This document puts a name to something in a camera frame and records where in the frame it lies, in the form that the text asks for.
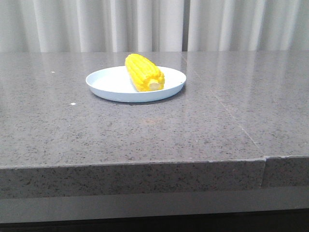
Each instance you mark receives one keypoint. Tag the yellow corn cob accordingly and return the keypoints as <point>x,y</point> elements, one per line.
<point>145,75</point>

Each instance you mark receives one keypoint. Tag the light blue round plate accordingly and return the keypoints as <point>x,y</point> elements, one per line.
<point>115,84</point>

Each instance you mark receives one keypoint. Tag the white pleated curtain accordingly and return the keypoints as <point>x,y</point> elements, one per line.
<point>153,25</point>

